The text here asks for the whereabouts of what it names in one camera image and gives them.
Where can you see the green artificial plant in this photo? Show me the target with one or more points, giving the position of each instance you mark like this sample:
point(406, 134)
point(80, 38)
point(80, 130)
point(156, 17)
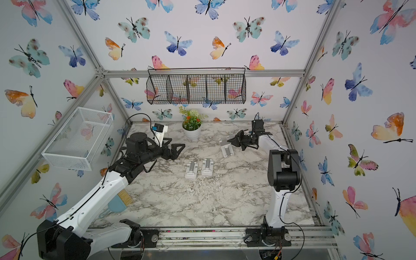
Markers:
point(192, 119)

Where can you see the white mesh wall basket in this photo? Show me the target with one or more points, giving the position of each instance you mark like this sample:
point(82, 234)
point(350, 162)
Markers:
point(79, 139)

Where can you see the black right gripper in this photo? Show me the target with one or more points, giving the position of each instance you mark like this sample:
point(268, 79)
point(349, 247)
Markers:
point(239, 140)

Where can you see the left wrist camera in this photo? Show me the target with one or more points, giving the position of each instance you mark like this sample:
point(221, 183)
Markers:
point(159, 131)

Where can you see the white flower pot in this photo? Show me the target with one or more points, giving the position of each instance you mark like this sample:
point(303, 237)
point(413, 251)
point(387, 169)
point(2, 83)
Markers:
point(193, 135)

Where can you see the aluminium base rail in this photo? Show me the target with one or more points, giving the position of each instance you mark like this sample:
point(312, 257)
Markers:
point(241, 237)

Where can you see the grey folding phone stand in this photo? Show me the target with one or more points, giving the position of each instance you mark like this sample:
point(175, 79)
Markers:
point(226, 148)

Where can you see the black wire wall basket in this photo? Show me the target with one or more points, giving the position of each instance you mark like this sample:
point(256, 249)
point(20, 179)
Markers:
point(196, 86)

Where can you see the blue handled brush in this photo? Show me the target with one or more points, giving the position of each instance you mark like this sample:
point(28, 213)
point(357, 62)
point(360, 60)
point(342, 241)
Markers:
point(120, 202)

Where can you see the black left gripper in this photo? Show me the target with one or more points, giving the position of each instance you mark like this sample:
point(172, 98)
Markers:
point(173, 155)

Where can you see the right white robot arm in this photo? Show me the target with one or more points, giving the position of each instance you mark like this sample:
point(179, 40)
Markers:
point(284, 174)

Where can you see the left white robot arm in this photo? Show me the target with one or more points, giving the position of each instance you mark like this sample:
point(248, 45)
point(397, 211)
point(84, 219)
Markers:
point(67, 237)

